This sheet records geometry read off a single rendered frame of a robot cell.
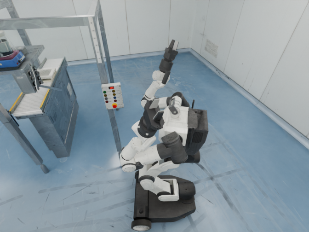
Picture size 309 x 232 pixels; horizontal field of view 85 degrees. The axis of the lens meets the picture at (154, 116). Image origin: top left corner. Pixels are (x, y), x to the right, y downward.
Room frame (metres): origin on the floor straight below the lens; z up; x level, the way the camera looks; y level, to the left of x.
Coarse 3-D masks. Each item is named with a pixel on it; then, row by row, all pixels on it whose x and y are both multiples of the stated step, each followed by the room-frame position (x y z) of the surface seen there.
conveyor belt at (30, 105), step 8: (40, 88) 1.72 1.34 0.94; (48, 88) 1.72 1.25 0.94; (24, 96) 1.55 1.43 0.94; (32, 96) 1.55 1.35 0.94; (40, 96) 1.55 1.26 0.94; (24, 104) 1.40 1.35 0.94; (32, 104) 1.40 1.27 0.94; (40, 104) 1.40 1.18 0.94; (16, 112) 1.28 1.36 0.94; (24, 112) 1.28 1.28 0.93; (32, 112) 1.29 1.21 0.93; (40, 112) 1.30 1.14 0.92
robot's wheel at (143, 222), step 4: (136, 220) 0.56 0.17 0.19; (140, 220) 0.56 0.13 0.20; (144, 220) 0.56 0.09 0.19; (148, 220) 0.57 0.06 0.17; (132, 224) 0.54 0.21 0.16; (136, 224) 0.53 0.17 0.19; (140, 224) 0.53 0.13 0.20; (144, 224) 0.53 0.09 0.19; (148, 224) 0.54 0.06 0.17; (132, 228) 0.53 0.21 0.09; (136, 228) 0.54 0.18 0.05; (140, 228) 0.54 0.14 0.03; (144, 228) 0.54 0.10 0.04; (148, 228) 0.53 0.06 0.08
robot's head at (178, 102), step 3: (177, 96) 0.88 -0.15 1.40; (177, 99) 0.85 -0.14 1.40; (180, 99) 0.86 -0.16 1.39; (171, 102) 0.84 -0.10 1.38; (177, 102) 0.83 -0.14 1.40; (180, 102) 0.84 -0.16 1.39; (174, 105) 0.80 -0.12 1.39; (177, 105) 0.80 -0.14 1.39; (180, 105) 0.83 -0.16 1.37; (171, 114) 0.81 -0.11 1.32
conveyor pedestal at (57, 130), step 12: (60, 84) 2.12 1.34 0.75; (60, 96) 1.95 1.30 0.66; (72, 96) 2.41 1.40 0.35; (60, 108) 1.80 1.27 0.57; (72, 108) 2.20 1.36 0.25; (36, 120) 1.39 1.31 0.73; (48, 120) 1.42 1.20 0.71; (60, 120) 1.65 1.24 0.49; (72, 120) 2.03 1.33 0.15; (48, 132) 1.40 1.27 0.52; (60, 132) 1.51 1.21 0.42; (72, 132) 1.84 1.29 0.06; (48, 144) 1.39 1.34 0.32; (60, 144) 1.41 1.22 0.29; (60, 156) 1.41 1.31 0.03
